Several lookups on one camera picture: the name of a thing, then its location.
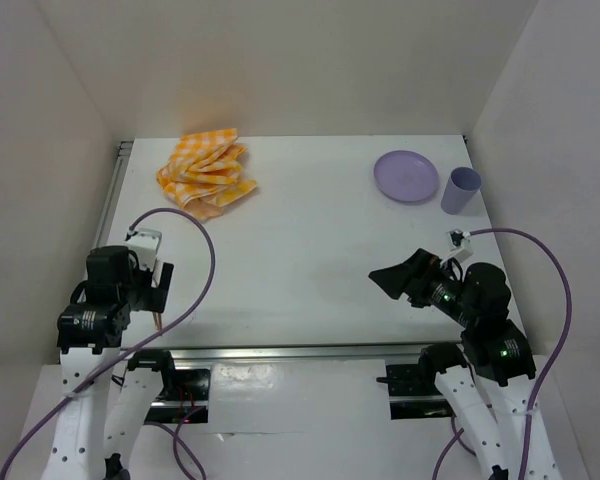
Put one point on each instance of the purple plastic cup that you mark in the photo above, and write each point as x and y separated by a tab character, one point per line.
461	187

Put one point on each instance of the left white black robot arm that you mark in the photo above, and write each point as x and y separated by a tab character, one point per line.
91	440

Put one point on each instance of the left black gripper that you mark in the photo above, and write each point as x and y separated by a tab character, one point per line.
153	298

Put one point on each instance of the aluminium rail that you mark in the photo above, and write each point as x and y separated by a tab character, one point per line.
399	351
120	165

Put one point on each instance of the yellow white checkered cloth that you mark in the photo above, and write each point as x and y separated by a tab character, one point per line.
204	175

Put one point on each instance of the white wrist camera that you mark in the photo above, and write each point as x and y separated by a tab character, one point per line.
460	248
145	243

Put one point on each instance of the purple plastic plate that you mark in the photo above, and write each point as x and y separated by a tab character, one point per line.
405	176

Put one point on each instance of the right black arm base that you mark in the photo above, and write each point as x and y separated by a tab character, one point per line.
411	396

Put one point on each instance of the copper fork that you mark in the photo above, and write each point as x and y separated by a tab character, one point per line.
157	318

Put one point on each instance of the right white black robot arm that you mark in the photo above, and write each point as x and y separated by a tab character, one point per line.
488	379

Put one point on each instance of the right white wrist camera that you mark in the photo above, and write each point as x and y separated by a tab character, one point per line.
460	248

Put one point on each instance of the aluminium left side rail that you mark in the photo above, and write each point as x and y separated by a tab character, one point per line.
120	165

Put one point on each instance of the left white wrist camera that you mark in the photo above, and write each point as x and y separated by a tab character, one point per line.
145	243

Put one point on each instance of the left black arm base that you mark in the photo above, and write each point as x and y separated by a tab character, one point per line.
172	387

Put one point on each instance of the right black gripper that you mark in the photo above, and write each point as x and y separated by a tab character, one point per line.
411	276

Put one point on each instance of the aluminium front rail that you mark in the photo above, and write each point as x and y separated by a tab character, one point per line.
399	351

